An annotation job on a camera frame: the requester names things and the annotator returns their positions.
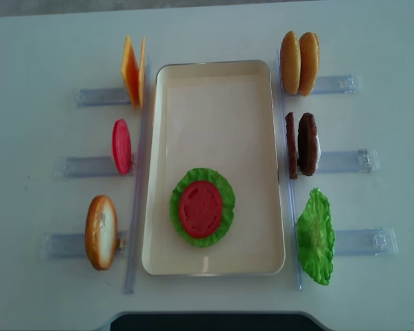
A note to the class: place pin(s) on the upright green lettuce leaf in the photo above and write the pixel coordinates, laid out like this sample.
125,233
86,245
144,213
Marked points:
316,238

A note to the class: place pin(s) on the clear holder rail for patties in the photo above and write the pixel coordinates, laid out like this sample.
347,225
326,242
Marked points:
358,161

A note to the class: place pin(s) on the right golden bun half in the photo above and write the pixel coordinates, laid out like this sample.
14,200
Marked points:
310,56

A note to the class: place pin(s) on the left orange cheese slice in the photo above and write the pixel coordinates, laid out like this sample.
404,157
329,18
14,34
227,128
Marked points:
130,71

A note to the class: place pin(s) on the long clear left rail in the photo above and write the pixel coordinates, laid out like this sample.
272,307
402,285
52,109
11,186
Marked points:
131,266

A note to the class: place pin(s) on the red tomato slice on tray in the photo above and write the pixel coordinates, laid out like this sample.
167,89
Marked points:
200,209

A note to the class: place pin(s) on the long clear rail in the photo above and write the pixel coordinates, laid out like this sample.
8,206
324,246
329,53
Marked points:
289,185
131,266

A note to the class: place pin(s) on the clear holder rail for lettuce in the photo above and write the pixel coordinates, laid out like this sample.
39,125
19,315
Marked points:
372,241

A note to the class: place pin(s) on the clear holder rail for buns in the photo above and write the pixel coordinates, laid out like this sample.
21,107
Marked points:
337,84

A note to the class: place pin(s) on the brown meat patty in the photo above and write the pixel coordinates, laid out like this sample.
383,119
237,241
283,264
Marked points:
307,144
291,145

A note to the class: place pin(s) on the clear holder rail for tomato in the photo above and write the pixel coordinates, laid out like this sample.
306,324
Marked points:
85,167

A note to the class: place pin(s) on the cream rectangular tray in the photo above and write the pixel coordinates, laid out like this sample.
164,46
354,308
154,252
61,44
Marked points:
214,118

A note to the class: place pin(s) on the green lettuce leaf on tray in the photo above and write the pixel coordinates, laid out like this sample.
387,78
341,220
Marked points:
227,193

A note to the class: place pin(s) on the orange cheese slice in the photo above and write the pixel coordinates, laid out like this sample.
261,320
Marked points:
130,71
142,73

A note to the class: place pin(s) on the clear holder rail for cheese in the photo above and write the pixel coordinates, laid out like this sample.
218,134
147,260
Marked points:
102,97

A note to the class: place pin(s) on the right orange cheese slice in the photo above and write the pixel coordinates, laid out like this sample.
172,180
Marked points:
142,73

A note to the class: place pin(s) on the long clear right rail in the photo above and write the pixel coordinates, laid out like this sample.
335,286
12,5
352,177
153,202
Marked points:
289,185

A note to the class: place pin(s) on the sliced bread with crust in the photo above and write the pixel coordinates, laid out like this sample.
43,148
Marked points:
101,232

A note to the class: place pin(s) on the black panel at bottom edge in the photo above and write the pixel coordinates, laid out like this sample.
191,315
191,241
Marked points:
213,322

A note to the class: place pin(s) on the clear holder rail for bread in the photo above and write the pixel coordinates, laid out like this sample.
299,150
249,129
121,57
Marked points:
62,246

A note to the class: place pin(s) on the upright red tomato slice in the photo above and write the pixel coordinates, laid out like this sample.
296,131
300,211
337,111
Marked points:
121,146

